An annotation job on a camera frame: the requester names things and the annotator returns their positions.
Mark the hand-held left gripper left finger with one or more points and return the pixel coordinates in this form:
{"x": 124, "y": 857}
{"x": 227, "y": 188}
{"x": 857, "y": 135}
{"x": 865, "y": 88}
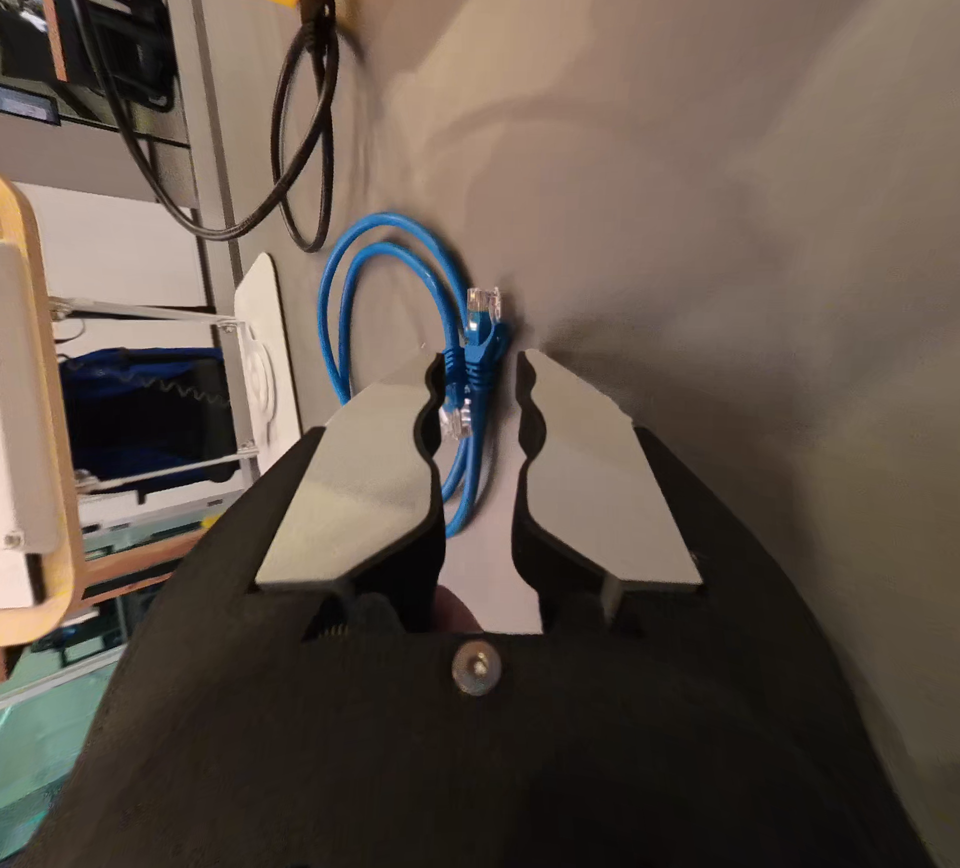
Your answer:
{"x": 360, "y": 500}

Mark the blue fabric bin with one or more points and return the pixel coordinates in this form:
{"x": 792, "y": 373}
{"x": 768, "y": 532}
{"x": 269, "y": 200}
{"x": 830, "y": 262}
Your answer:
{"x": 112, "y": 373}

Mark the white board stand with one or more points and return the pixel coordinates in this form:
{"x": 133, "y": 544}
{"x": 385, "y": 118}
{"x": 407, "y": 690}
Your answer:
{"x": 262, "y": 298}

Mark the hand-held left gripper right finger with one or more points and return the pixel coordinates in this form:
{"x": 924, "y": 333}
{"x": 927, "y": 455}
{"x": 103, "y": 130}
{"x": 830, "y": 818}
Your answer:
{"x": 607, "y": 500}

